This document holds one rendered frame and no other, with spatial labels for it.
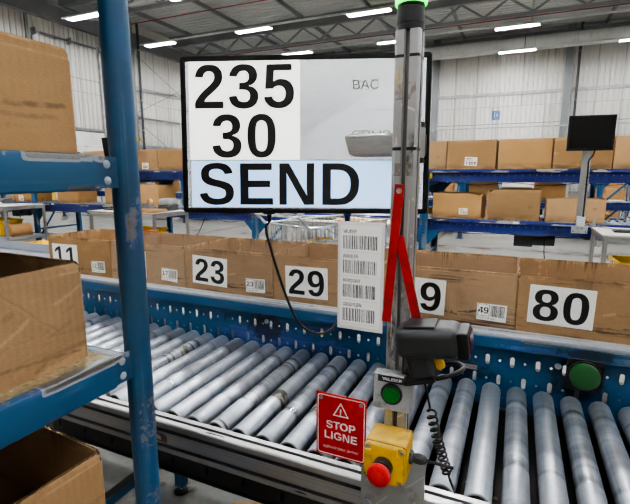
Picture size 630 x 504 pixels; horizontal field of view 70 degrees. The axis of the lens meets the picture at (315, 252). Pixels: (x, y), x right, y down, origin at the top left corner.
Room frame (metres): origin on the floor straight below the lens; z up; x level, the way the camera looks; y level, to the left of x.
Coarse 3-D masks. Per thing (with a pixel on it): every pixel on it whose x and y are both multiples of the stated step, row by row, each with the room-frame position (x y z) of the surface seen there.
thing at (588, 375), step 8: (576, 368) 1.08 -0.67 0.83; (584, 368) 1.07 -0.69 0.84; (592, 368) 1.07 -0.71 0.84; (576, 376) 1.08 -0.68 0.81; (584, 376) 1.07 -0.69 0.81; (592, 376) 1.06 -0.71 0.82; (600, 376) 1.06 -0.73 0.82; (576, 384) 1.08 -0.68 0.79; (584, 384) 1.07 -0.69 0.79; (592, 384) 1.06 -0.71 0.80
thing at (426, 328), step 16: (416, 320) 0.71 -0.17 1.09; (432, 320) 0.70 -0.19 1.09; (448, 320) 0.70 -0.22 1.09; (400, 336) 0.68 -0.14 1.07; (416, 336) 0.67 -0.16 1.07; (432, 336) 0.66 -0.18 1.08; (448, 336) 0.65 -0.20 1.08; (464, 336) 0.64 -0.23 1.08; (400, 352) 0.68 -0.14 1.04; (416, 352) 0.67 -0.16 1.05; (432, 352) 0.66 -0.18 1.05; (448, 352) 0.65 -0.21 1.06; (464, 352) 0.64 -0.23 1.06; (416, 368) 0.68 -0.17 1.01; (432, 368) 0.68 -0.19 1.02; (416, 384) 0.68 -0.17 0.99
